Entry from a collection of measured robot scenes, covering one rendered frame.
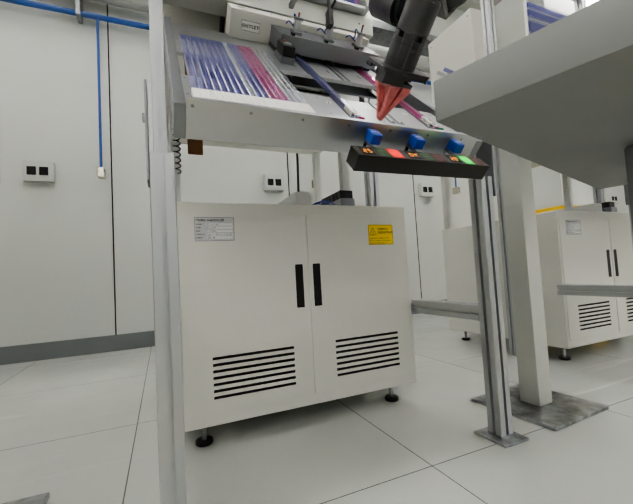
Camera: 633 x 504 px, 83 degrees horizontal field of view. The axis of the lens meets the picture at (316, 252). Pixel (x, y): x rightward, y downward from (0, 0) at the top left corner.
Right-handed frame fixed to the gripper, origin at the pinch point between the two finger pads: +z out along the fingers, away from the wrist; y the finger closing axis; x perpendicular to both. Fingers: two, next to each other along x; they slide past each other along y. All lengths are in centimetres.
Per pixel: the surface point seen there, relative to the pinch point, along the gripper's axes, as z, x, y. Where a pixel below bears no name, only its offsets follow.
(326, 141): 7.6, -1.9, 8.7
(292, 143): 8.8, -1.6, 15.8
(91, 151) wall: 109, -176, 82
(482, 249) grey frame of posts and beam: 22.8, 13.9, -33.0
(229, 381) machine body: 65, 17, 24
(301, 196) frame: 33.9, -21.8, 1.9
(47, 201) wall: 132, -152, 104
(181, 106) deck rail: 4.7, -1.3, 36.6
